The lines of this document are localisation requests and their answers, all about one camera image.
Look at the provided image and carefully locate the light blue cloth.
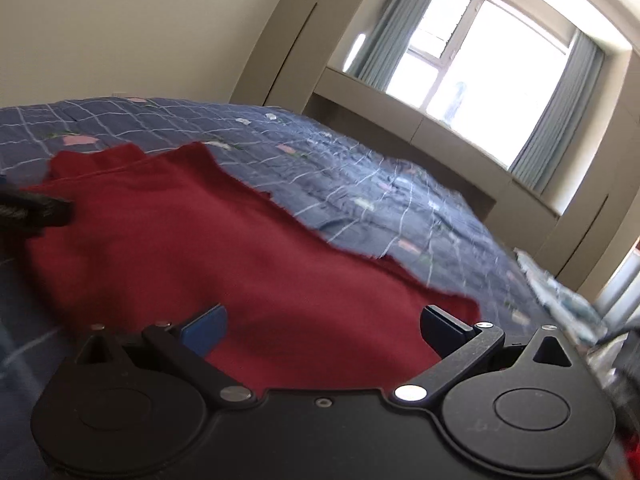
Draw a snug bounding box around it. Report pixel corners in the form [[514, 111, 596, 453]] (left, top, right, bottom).
[[517, 249, 608, 347]]

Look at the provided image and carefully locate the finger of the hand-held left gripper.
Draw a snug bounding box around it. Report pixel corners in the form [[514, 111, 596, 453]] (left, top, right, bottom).
[[0, 182, 76, 238]]

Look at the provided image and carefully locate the grey-blue curtain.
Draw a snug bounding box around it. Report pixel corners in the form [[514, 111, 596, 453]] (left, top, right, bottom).
[[345, 0, 457, 94], [509, 30, 607, 197]]

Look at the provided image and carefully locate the blue checked floral quilt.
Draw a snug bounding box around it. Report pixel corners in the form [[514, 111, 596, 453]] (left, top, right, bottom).
[[0, 97, 556, 461]]

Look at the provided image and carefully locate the grey clothes pile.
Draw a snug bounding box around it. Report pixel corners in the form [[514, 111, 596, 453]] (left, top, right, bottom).
[[585, 327, 640, 461]]

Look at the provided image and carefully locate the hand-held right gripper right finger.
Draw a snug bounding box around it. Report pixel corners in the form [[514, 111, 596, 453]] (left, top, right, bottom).
[[392, 304, 576, 403]]

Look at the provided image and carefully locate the beige window bench cabinet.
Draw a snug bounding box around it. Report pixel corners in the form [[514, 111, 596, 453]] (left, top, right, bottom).
[[304, 66, 562, 257]]

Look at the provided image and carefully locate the window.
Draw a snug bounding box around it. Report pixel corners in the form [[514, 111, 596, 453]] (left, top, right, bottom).
[[385, 0, 577, 171]]

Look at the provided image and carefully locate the red long-sleeve shirt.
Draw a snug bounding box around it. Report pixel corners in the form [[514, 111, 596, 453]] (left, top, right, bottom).
[[20, 141, 483, 391]]

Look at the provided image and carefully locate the tall beige wardrobe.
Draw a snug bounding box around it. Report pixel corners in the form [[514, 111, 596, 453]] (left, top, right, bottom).
[[542, 50, 640, 293], [230, 0, 418, 111]]

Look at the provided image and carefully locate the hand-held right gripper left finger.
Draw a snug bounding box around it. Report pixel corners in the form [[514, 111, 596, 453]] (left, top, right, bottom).
[[75, 304, 256, 406]]

